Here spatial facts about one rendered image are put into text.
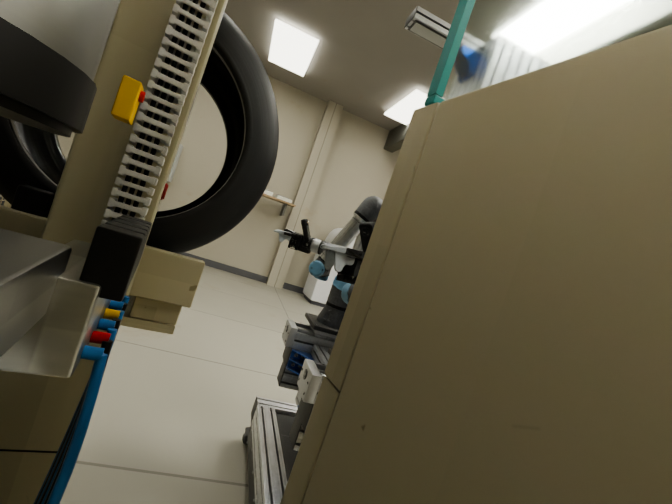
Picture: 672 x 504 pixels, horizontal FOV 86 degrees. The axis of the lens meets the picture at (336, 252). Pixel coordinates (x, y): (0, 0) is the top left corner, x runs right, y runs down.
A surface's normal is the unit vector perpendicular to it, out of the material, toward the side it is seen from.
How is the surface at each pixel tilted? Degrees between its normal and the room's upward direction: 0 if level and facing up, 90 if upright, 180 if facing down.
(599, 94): 90
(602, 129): 90
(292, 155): 90
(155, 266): 90
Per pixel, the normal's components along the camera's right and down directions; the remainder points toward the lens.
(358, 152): 0.25, 0.10
